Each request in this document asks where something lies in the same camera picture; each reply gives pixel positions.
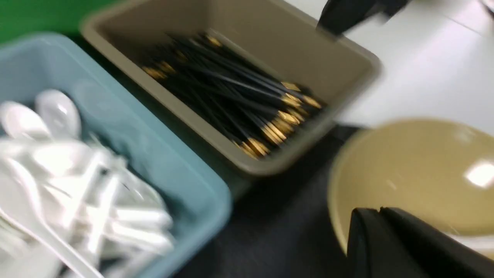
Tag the pile of black chopsticks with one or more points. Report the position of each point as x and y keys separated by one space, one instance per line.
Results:
x=256 y=111

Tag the yellow noodle bowl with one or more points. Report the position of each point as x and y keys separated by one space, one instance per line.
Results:
x=439 y=171

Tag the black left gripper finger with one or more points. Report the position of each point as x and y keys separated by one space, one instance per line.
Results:
x=392 y=243

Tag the brown plastic bin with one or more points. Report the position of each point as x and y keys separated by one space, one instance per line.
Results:
x=271 y=33

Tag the black serving tray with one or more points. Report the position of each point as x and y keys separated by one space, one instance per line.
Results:
x=280 y=225

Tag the teal plastic bin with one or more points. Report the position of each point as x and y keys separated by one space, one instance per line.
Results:
x=199 y=200

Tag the white spoon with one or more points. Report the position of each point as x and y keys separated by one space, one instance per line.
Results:
x=21 y=122
x=59 y=113

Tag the white spoon back right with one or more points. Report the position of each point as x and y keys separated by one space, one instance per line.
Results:
x=59 y=113

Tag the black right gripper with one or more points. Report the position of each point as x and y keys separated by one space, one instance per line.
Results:
x=339 y=16

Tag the white spoon back centre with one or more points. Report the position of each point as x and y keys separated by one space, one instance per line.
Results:
x=21 y=122

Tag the green cloth backdrop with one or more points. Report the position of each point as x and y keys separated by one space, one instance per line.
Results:
x=21 y=17

